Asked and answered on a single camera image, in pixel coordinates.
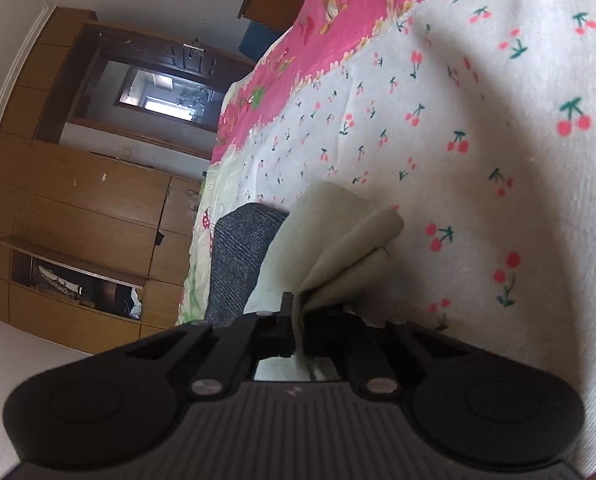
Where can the pink cartoon print quilt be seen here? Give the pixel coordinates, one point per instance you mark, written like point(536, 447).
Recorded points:
point(303, 50)

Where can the wooden wardrobe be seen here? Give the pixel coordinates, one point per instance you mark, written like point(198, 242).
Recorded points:
point(88, 200)

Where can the hanging clothes in wardrobe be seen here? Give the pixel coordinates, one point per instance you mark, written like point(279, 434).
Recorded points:
point(60, 280)

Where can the dark grey folded garment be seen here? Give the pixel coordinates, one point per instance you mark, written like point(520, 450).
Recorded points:
point(243, 260)

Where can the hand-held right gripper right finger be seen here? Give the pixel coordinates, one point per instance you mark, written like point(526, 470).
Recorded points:
point(362, 350)

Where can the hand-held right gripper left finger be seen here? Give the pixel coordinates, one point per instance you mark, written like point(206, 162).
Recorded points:
point(238, 350)

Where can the dark wooden door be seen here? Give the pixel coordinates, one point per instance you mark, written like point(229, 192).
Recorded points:
point(178, 57)

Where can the pile of clothes in wardrobe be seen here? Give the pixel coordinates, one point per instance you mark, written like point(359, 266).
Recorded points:
point(135, 302)

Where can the white cherry print bed sheet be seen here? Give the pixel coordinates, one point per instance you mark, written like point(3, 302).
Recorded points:
point(477, 110)

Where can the light green pants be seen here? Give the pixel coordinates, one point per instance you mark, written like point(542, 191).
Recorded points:
point(328, 230)

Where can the blue foam mat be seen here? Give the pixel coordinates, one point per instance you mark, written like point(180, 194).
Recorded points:
point(258, 42)

